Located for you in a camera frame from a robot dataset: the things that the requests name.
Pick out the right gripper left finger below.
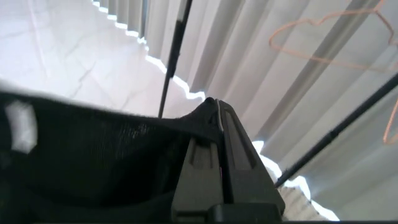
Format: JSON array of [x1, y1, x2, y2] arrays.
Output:
[[172, 136, 225, 222]]

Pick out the black t-shirt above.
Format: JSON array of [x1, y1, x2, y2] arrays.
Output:
[[0, 89, 224, 224]]

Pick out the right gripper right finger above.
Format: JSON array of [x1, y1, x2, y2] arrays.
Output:
[[217, 99, 286, 222]]

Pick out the pink clothes hanger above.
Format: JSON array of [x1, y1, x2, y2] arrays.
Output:
[[382, 96, 398, 146], [268, 0, 398, 73]]

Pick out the black clothes rack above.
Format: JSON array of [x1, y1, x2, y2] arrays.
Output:
[[157, 0, 398, 189]]

